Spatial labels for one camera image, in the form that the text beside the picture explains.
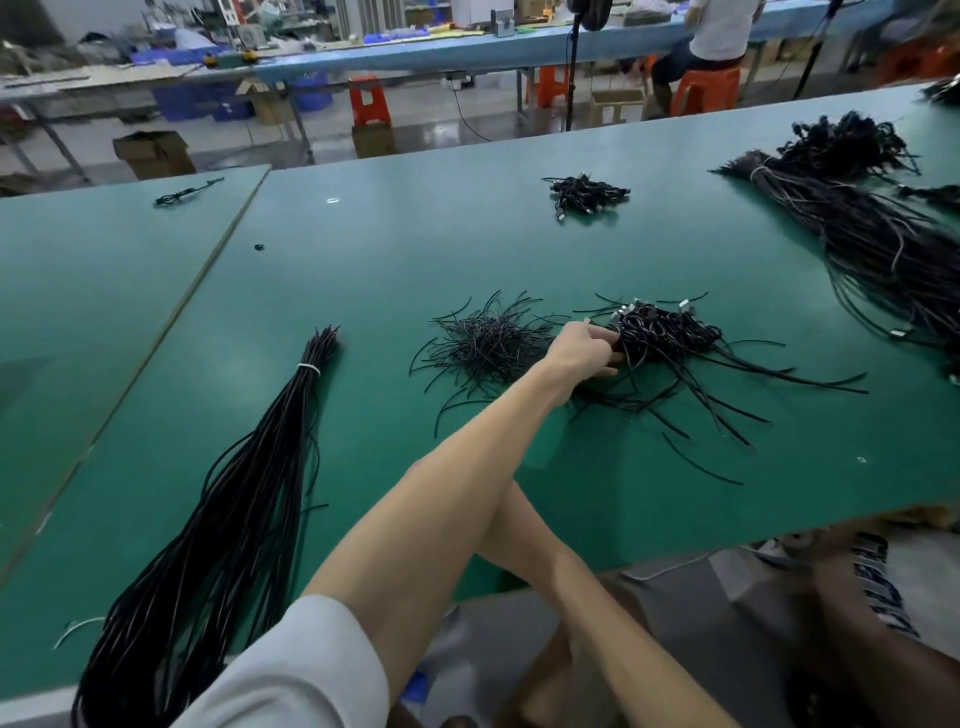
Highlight person's left hand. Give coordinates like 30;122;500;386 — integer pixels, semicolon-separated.
540;319;624;404

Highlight pile of black wire ties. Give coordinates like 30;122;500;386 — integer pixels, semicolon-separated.
409;291;564;437

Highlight small pile of knotted cables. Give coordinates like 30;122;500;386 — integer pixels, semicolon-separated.
543;174;633;222

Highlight large heap of black cables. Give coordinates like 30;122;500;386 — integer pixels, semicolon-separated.
717;112;960;354

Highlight long black cable bundle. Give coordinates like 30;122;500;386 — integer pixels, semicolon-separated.
72;327;344;728

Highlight small cable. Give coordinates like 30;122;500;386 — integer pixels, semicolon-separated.
153;177;225;209

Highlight person's left forearm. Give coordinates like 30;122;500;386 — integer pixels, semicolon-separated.
300;363;579;707

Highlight person's right forearm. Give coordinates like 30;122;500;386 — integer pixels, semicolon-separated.
477;483;740;728

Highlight person's right leg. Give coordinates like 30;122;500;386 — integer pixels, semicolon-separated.
810;525;960;728

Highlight orange plastic stool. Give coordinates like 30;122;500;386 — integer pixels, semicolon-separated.
877;37;960;84
535;64;572;110
670;64;743;117

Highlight black fan on stand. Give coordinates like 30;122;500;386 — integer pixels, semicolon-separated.
564;0;614;129

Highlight small cardboard box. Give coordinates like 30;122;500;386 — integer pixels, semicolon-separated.
352;121;398;159

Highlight long blue workbench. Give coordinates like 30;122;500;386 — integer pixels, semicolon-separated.
127;0;902;84

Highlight red plastic stool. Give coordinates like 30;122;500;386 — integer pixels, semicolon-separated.
349;78;392;128

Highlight blue plastic item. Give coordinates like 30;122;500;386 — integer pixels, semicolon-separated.
397;670;437;707

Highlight black tripod stand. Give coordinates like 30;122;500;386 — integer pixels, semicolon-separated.
792;0;845;99

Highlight white shirt sleeve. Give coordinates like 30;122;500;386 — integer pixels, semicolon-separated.
172;595;392;728

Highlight open cardboard box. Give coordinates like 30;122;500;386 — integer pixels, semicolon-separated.
112;130;197;182

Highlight loose black wire tie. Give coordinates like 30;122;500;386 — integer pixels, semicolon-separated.
660;435;746;486

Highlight white wire loop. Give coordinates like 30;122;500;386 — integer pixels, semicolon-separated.
54;615;107;650

